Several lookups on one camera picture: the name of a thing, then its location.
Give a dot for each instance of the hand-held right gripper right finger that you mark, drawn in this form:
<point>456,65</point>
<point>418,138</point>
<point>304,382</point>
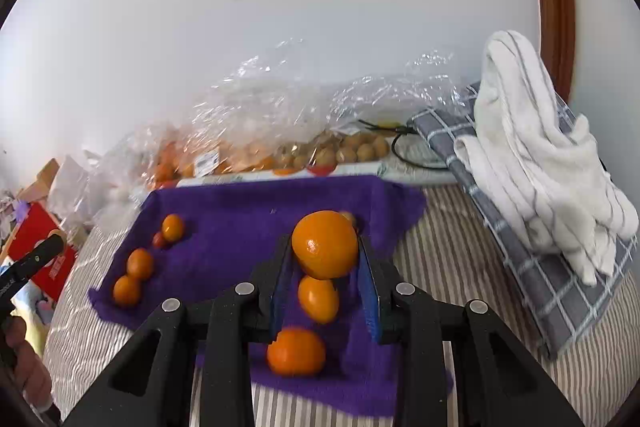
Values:
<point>369,302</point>

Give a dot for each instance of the large orange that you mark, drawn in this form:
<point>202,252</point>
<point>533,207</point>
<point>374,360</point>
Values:
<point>325,244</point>

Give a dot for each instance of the pile of brown round nuts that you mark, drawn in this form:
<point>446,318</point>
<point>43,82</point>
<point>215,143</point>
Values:
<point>350,149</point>

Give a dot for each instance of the pale printed cloth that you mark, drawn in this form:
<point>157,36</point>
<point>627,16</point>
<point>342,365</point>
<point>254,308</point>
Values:
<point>32,312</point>

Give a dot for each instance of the purple towel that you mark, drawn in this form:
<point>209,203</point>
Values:
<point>230,227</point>

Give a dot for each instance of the clear plastic bag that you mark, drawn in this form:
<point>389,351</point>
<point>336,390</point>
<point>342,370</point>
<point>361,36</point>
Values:
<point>280,107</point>

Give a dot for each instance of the brown wooden frame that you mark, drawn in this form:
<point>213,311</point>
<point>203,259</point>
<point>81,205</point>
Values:
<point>552,7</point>

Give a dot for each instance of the cardboard box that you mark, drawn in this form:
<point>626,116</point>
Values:
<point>42,179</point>

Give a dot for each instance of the pile of bagged oranges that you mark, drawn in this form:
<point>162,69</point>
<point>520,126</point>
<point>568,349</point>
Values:
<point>167,162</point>

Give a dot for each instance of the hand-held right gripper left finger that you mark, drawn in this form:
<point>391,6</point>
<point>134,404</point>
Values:
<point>281,292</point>

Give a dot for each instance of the red box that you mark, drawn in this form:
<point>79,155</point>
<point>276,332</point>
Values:
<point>60,268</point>

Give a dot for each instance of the striped bed blanket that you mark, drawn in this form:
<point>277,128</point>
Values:
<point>450,232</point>

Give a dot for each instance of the grey checkered cloth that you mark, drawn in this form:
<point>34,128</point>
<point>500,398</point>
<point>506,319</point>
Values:
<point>550,297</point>

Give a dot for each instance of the person's left hand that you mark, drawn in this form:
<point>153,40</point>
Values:
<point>27,362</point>

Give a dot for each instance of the small yellowish fruit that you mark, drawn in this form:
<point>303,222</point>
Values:
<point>350,217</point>

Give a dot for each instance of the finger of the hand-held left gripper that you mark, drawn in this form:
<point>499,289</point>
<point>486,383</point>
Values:
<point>37,258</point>

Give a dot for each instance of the small orange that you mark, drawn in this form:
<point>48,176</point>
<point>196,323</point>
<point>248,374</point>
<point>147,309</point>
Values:
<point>126,290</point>
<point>173,227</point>
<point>140,263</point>

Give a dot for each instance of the white flat carton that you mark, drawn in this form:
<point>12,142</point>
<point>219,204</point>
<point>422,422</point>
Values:
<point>400,173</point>

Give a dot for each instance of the white striped towel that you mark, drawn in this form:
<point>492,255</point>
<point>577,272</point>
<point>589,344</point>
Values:
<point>525,147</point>

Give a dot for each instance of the small red fruit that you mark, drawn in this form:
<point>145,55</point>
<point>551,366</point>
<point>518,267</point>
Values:
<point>159,240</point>

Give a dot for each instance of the grey plastic bag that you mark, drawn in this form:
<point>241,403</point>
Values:
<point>70,187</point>

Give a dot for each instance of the medium orange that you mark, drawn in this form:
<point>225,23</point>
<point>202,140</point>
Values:
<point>318,299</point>
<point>295,352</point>

